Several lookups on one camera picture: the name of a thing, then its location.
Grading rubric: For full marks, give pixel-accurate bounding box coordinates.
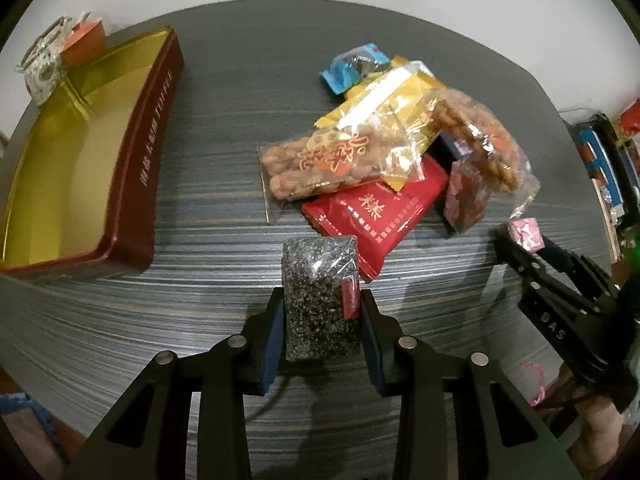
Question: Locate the pink candy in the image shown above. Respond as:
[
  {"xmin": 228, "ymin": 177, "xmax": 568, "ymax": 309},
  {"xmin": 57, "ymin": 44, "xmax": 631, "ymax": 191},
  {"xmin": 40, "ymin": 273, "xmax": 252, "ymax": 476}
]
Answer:
[{"xmin": 506, "ymin": 217, "xmax": 544, "ymax": 254}]

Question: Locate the dark red floral snack packet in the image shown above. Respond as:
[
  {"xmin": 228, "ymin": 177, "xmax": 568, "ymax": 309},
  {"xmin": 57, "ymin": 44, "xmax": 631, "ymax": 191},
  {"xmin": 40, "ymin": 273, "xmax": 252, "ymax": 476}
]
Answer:
[{"xmin": 444, "ymin": 159, "xmax": 491, "ymax": 233}]

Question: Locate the red rice cake packet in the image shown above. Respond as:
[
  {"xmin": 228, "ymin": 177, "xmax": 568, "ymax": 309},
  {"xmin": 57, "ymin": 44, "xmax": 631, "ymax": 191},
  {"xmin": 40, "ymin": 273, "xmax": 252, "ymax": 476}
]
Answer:
[{"xmin": 302, "ymin": 155, "xmax": 449, "ymax": 282}]

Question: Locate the black sesame snack bar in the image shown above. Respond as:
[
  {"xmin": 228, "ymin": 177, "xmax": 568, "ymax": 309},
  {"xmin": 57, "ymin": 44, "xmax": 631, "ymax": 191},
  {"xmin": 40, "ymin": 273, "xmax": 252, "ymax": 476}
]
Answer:
[{"xmin": 281, "ymin": 236, "xmax": 361, "ymax": 362}]

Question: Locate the clear fried twist snack bag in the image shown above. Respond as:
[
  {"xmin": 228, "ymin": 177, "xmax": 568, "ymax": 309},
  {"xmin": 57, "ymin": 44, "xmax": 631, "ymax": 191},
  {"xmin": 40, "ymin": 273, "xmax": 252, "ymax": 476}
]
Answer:
[{"xmin": 257, "ymin": 112, "xmax": 437, "ymax": 223}]

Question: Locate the colourful clutter at right edge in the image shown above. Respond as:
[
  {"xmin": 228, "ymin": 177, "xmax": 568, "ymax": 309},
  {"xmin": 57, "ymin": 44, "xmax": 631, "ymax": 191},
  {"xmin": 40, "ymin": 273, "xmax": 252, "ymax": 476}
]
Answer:
[{"xmin": 568, "ymin": 113, "xmax": 639, "ymax": 266}]

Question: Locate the blue foam mat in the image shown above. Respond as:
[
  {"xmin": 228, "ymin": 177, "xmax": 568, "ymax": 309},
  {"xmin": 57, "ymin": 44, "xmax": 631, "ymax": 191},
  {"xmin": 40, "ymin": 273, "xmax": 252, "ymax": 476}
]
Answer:
[{"xmin": 0, "ymin": 391, "xmax": 57, "ymax": 441}]

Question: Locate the gold snack packet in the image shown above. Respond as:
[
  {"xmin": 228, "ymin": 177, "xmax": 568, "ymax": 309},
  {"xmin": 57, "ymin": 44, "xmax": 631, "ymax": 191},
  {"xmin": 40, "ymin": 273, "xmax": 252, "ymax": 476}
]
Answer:
[{"xmin": 314, "ymin": 58, "xmax": 444, "ymax": 133}]

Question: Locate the gold and red tin box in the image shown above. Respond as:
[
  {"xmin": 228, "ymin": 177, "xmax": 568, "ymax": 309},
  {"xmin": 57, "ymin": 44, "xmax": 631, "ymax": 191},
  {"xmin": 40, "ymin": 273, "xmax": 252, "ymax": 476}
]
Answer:
[{"xmin": 1, "ymin": 26, "xmax": 184, "ymax": 282}]

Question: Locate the blue snack packet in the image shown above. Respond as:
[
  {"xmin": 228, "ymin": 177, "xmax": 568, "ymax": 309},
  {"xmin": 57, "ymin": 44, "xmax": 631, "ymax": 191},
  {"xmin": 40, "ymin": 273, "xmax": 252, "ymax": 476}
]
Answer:
[{"xmin": 321, "ymin": 44, "xmax": 390, "ymax": 94}]

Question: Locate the floral ceramic teapot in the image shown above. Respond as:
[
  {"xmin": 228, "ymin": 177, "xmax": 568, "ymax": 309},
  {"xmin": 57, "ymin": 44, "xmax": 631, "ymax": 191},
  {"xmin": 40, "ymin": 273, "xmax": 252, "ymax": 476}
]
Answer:
[{"xmin": 15, "ymin": 16, "xmax": 72, "ymax": 106}]

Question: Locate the orange lidded tea cup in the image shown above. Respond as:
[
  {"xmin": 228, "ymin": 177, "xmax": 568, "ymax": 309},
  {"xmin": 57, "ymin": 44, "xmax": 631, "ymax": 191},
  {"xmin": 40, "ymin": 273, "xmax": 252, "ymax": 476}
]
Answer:
[{"xmin": 61, "ymin": 18, "xmax": 106, "ymax": 67}]

